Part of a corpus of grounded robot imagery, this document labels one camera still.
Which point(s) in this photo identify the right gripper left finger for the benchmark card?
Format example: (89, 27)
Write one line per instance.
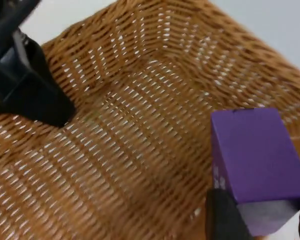
(225, 217)

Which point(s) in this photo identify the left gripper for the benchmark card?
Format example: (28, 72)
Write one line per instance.
(5, 57)

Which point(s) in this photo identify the purple triangular block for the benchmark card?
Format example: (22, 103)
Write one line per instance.
(255, 155)

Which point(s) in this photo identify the pale brown wicker basket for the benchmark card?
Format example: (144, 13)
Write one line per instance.
(140, 125)

